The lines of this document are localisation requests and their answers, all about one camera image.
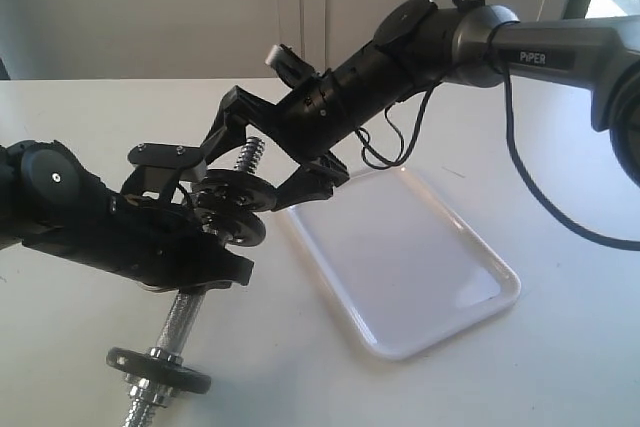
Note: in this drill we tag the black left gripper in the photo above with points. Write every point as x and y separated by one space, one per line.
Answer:
78 218

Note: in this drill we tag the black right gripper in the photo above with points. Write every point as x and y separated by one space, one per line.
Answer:
310 120

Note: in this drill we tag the black added weight plate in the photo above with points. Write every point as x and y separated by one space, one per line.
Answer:
235 189

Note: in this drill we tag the chrome dumbbell bar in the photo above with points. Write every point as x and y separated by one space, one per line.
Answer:
186 304

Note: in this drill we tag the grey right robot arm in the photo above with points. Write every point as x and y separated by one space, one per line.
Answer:
416 47

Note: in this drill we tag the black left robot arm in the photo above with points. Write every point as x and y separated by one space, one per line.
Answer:
31 157

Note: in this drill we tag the chrome star collar nut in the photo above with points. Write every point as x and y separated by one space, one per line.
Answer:
144 392

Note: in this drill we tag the white plastic tray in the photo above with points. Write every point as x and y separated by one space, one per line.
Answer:
405 269

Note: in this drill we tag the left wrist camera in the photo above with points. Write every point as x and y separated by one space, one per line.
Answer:
159 162

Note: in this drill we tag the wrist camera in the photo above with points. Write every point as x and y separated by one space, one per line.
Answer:
292 70
159 162

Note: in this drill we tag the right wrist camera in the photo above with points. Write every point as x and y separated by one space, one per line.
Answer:
292 70

